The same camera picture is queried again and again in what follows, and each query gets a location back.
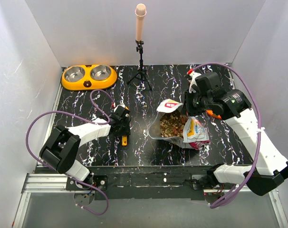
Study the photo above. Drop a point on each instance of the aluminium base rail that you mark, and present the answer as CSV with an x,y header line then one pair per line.
x,y
46,203

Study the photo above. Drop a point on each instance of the yellow double pet bowl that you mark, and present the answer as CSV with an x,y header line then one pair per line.
x,y
88,77

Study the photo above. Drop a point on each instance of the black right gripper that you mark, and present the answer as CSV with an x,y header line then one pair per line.
x,y
189,110

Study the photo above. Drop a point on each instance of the white cartoon pet food bag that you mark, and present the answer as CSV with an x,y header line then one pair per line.
x,y
179,129

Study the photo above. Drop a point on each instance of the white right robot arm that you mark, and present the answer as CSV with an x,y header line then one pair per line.
x,y
269,168

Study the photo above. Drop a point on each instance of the pink microphone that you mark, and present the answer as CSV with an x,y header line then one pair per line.
x,y
140,13

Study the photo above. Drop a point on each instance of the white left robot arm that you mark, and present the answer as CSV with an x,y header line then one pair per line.
x,y
60,149

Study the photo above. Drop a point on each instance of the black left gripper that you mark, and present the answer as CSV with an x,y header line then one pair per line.
x,y
126,132

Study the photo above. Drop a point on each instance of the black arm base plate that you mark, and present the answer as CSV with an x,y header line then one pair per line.
x,y
155,182

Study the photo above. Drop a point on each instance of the red yellow toy block truck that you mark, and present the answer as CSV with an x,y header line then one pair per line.
x,y
211,113

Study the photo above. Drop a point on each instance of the yellow plastic food scoop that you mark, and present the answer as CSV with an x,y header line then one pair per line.
x,y
124,139

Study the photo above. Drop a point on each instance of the black tripod stand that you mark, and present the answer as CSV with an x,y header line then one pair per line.
x,y
141,72

